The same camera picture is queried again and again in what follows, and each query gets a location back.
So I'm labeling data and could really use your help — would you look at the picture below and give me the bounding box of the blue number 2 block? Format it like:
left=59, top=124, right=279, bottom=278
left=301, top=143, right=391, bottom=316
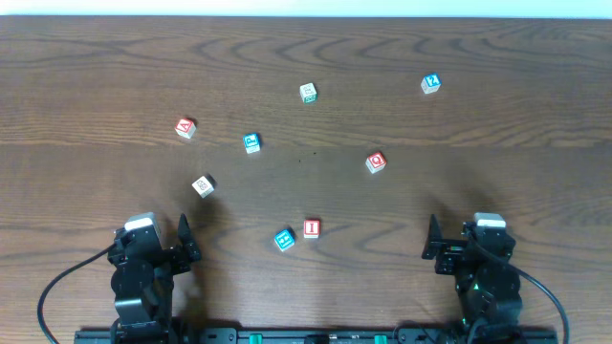
left=421, top=73, right=442, bottom=95

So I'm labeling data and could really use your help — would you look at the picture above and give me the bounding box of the left black cable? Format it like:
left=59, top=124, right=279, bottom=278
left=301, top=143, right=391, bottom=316
left=36, top=243, right=119, bottom=344

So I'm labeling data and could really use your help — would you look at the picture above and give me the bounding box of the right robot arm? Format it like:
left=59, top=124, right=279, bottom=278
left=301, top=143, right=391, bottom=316
left=422, top=212, right=522, bottom=343

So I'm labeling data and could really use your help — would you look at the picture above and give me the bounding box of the green number 5 block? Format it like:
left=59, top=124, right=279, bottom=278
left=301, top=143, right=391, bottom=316
left=299, top=83, right=317, bottom=104

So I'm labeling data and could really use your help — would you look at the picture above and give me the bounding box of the black cable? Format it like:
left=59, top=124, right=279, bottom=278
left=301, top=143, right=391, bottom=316
left=466, top=228, right=571, bottom=344
left=36, top=243, right=119, bottom=344

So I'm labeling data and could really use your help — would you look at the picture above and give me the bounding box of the right black cable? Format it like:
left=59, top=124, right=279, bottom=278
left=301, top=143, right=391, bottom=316
left=466, top=228, right=571, bottom=344

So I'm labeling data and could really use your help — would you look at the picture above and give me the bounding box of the red letter Q block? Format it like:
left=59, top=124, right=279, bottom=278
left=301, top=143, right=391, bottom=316
left=365, top=152, right=387, bottom=174

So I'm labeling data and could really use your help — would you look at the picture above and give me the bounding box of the blue letter P block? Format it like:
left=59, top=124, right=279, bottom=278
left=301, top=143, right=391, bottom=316
left=243, top=133, right=261, bottom=154

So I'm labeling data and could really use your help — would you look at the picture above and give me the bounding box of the blue letter H block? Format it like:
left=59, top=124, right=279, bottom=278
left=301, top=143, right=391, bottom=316
left=273, top=228, right=295, bottom=251

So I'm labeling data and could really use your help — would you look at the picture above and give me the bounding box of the pineapple green B block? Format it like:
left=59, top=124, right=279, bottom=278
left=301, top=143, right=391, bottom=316
left=192, top=176, right=214, bottom=198

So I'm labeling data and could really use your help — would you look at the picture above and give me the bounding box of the red letter I block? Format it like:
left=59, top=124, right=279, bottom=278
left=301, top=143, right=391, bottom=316
left=303, top=219, right=321, bottom=239

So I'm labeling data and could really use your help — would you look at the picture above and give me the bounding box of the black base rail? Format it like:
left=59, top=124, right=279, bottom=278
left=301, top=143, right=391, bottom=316
left=73, top=327, right=559, bottom=344

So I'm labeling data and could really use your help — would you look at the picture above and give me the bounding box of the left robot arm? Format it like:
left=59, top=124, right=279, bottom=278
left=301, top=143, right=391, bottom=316
left=107, top=212, right=202, bottom=343

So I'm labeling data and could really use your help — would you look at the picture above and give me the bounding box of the red letter A block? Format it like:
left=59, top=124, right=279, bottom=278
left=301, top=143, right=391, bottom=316
left=175, top=118, right=197, bottom=140

